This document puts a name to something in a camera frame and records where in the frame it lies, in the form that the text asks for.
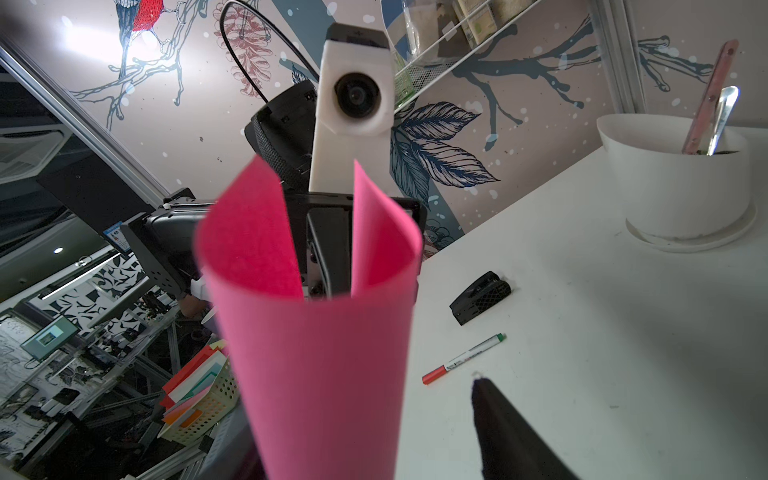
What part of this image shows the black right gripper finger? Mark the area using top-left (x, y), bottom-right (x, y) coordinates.
top-left (471, 378), bottom-right (577, 480)

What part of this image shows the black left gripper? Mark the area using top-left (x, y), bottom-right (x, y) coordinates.
top-left (119, 188), bottom-right (428, 301)

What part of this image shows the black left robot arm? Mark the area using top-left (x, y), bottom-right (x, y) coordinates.
top-left (120, 80), bottom-right (353, 300)

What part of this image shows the red marker pen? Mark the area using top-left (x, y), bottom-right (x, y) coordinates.
top-left (422, 333), bottom-right (507, 385)

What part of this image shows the small black plastic part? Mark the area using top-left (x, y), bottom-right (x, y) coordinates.
top-left (450, 271), bottom-right (512, 325)

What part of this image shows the basket of coloured papers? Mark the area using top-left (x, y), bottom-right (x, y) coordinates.
top-left (157, 340), bottom-right (240, 446)

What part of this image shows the white cup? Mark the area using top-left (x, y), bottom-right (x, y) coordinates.
top-left (596, 114), bottom-right (758, 253)

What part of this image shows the pink pen in cup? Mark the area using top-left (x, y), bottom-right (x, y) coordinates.
top-left (682, 39), bottom-right (739, 156)

